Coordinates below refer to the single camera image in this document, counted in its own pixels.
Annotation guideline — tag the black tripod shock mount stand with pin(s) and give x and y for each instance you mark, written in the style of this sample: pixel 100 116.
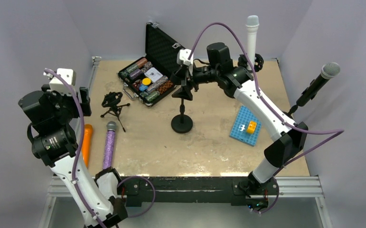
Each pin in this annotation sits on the black tripod shock mount stand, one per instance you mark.
pixel 112 101

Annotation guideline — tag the purple glitter microphone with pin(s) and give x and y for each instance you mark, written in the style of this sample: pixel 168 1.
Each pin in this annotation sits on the purple glitter microphone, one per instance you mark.
pixel 109 144

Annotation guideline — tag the black round base clip stand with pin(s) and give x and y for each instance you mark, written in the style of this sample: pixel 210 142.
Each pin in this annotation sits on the black round base clip stand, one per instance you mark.
pixel 182 123

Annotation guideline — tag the white microphone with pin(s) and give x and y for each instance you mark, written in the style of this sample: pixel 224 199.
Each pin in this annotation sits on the white microphone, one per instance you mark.
pixel 252 25

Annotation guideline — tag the blue lego baseplate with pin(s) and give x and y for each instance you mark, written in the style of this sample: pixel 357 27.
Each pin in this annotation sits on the blue lego baseplate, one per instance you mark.
pixel 238 131

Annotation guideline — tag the black microphone silver grille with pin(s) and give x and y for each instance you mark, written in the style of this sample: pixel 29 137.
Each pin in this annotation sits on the black microphone silver grille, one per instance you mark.
pixel 328 71

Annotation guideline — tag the orange lego brick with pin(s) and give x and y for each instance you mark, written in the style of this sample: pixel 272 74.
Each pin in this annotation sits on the orange lego brick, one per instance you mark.
pixel 251 127

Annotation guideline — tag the orange microphone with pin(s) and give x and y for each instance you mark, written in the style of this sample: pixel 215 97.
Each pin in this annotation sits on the orange microphone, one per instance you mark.
pixel 86 146

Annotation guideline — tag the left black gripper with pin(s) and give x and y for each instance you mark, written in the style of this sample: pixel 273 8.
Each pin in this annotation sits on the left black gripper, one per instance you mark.
pixel 52 95

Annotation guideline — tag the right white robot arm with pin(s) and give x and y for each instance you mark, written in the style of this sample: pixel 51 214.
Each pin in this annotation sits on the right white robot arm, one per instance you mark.
pixel 237 82

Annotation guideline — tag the black poker chip case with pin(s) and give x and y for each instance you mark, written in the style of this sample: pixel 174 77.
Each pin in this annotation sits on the black poker chip case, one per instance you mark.
pixel 161 53

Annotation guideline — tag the black stand at right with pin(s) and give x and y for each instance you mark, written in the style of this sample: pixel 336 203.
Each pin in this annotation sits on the black stand at right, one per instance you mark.
pixel 292 110

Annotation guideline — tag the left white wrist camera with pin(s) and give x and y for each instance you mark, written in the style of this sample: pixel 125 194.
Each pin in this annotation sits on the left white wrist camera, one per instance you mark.
pixel 55 84

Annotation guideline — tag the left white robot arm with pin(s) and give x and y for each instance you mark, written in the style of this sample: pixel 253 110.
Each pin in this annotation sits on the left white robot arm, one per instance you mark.
pixel 53 141

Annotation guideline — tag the white card deck box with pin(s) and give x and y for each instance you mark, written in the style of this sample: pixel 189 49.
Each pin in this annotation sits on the white card deck box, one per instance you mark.
pixel 153 74

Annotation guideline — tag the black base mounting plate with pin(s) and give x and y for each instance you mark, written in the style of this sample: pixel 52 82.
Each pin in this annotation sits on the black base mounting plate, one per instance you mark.
pixel 233 190

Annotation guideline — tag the yellow round chip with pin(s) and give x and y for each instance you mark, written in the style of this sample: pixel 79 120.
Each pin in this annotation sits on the yellow round chip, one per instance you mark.
pixel 146 81

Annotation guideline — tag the black shock mount round stand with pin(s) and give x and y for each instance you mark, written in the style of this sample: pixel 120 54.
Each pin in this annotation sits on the black shock mount round stand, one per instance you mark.
pixel 258 62

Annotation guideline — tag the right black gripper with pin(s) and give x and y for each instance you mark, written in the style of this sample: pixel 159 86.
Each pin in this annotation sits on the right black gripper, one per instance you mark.
pixel 182 73

